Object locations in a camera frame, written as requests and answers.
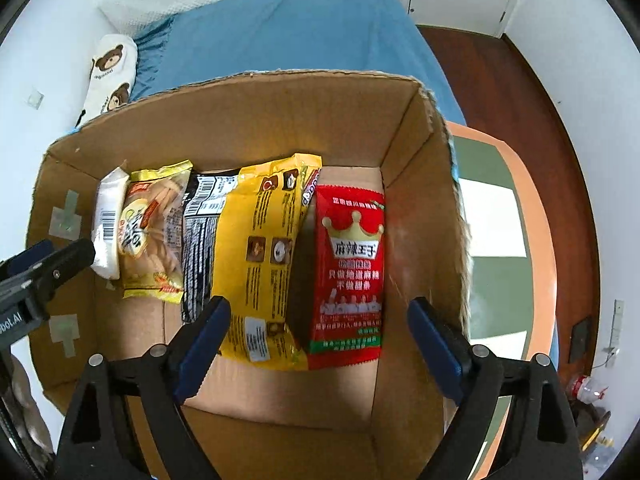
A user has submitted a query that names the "bed with blue sheet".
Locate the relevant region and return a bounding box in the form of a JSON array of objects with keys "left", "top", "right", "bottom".
[{"left": 129, "top": 0, "right": 468, "bottom": 127}]

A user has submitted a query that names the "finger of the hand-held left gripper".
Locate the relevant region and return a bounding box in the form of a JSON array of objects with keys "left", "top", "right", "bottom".
[
  {"left": 0, "top": 240, "right": 54, "bottom": 279},
  {"left": 20, "top": 238, "right": 96, "bottom": 321}
]

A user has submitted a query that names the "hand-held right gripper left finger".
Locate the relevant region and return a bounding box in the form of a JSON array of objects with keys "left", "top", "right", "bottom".
[{"left": 56, "top": 296, "right": 232, "bottom": 480}]

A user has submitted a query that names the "person's left hand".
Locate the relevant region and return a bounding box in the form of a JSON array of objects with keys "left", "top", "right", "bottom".
[{"left": 0, "top": 355, "right": 55, "bottom": 467}]

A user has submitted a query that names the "large yellow snack packet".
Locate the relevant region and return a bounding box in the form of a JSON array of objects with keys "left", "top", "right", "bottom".
[{"left": 210, "top": 152, "right": 324, "bottom": 372}]

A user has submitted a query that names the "white snack packet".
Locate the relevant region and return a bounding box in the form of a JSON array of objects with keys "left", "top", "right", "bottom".
[{"left": 91, "top": 167, "right": 132, "bottom": 281}]

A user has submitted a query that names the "green checkered mat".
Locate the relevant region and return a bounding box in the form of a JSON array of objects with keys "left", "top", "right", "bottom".
[{"left": 442, "top": 121, "right": 559, "bottom": 480}]

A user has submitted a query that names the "black wall outlet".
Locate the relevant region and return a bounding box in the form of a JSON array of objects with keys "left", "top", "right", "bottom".
[{"left": 571, "top": 316, "right": 595, "bottom": 361}]

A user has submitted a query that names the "bear print pillow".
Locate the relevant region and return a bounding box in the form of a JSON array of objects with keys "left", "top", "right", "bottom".
[{"left": 75, "top": 34, "right": 139, "bottom": 128}]

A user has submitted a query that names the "yellow black object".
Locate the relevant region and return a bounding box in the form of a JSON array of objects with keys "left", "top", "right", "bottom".
[{"left": 580, "top": 410, "right": 614, "bottom": 461}]

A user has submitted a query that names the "white wall fitting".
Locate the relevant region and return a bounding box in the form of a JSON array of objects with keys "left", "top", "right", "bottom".
[{"left": 602, "top": 300, "right": 625, "bottom": 369}]

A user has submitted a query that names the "black cable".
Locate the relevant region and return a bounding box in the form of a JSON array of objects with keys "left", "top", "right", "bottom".
[{"left": 0, "top": 395, "right": 38, "bottom": 478}]

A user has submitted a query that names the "yellow biscuit packet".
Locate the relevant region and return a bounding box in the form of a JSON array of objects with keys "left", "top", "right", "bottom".
[{"left": 117, "top": 160, "right": 194, "bottom": 305}]

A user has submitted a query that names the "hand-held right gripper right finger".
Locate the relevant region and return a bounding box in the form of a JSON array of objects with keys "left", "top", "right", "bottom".
[{"left": 406, "top": 296, "right": 584, "bottom": 480}]

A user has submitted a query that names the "cardboard box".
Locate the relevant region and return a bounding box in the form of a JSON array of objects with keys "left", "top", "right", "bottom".
[{"left": 25, "top": 70, "right": 473, "bottom": 480}]

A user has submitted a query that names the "black snack packet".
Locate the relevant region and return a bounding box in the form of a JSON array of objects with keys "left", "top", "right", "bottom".
[{"left": 180, "top": 170, "right": 242, "bottom": 323}]

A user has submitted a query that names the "plastic water bottle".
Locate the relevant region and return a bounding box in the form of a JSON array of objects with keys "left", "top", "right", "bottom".
[{"left": 567, "top": 374, "right": 609, "bottom": 404}]

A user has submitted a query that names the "red snack packet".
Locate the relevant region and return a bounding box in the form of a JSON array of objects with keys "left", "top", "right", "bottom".
[{"left": 306, "top": 184, "right": 387, "bottom": 370}]

